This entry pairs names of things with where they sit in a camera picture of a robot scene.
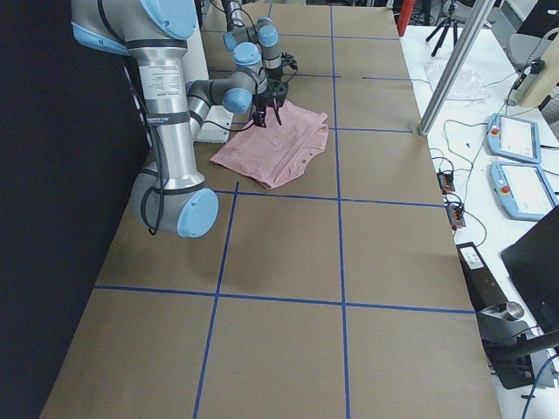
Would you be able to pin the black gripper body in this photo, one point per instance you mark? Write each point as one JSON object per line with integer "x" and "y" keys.
{"x": 274, "y": 72}
{"x": 265, "y": 94}

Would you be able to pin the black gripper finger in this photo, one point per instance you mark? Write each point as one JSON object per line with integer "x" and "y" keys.
{"x": 277, "y": 114}
{"x": 259, "y": 117}

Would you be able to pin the pink snoopy t-shirt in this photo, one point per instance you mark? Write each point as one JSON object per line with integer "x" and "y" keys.
{"x": 278, "y": 153}

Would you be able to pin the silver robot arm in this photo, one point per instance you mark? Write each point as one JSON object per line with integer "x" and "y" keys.
{"x": 169, "y": 193}
{"x": 241, "y": 28}

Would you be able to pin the far orange connector board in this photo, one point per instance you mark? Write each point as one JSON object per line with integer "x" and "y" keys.
{"x": 445, "y": 182}

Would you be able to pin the orange connector board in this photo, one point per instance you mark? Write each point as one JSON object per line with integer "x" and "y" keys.
{"x": 445, "y": 182}
{"x": 455, "y": 214}

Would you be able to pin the clear plastic bag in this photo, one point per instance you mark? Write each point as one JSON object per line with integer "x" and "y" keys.
{"x": 468, "y": 85}

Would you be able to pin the near orange connector board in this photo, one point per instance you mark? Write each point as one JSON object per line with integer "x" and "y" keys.
{"x": 455, "y": 214}

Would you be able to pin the far teach pendant tablet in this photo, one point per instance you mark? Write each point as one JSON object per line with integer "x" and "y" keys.
{"x": 514, "y": 138}

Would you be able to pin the teach pendant tablet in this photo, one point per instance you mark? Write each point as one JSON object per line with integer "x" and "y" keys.
{"x": 522, "y": 190}
{"x": 514, "y": 138}

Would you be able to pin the grey office chair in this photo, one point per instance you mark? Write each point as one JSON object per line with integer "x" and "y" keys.
{"x": 521, "y": 49}

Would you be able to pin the wooden board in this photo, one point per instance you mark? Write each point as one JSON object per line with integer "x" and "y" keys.
{"x": 543, "y": 83}

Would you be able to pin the near teach pendant tablet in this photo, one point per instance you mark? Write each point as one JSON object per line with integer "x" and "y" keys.
{"x": 522, "y": 190}

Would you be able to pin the black box with label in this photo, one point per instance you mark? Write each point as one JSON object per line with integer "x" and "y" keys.
{"x": 483, "y": 288}

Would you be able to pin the black monitor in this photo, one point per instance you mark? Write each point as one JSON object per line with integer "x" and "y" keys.
{"x": 532, "y": 265}

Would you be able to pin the metal cylinder clamp stand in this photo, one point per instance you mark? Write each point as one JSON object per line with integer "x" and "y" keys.
{"x": 518, "y": 355}

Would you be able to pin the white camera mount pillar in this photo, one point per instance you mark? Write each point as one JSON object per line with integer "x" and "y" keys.
{"x": 217, "y": 127}

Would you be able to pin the black camera tripod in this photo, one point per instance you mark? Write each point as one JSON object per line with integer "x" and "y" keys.
{"x": 449, "y": 23}

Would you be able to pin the aluminium frame post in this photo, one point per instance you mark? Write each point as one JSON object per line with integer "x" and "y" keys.
{"x": 470, "y": 32}

